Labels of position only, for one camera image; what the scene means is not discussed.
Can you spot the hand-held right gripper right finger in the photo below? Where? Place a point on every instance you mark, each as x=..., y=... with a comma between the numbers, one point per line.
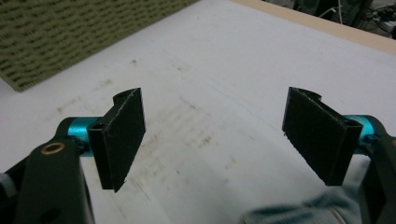
x=317, y=137

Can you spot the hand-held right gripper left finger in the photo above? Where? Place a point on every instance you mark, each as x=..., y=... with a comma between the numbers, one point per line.
x=120, y=140

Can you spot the light blue denim shorts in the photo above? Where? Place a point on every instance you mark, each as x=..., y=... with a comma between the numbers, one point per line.
x=295, y=211

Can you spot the green woven basket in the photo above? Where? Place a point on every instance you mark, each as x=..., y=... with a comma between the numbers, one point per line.
x=62, y=37

